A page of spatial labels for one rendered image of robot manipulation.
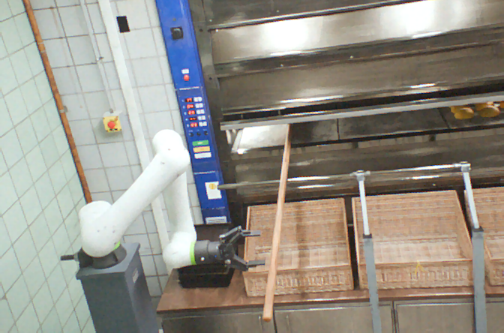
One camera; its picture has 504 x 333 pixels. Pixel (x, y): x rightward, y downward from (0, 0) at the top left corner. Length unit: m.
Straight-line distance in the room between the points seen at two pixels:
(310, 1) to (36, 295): 1.95
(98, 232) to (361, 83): 1.56
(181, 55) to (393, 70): 1.10
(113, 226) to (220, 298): 1.11
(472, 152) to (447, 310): 0.83
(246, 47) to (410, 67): 0.85
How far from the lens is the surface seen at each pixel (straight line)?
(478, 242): 2.91
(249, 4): 3.06
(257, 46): 3.08
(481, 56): 3.20
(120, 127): 3.32
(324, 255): 3.38
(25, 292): 3.10
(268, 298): 2.12
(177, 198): 2.43
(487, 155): 3.40
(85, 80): 3.37
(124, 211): 2.25
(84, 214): 2.43
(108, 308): 2.61
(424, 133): 3.29
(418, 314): 3.17
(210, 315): 3.23
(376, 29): 3.06
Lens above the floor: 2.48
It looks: 23 degrees down
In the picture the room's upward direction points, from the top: 9 degrees counter-clockwise
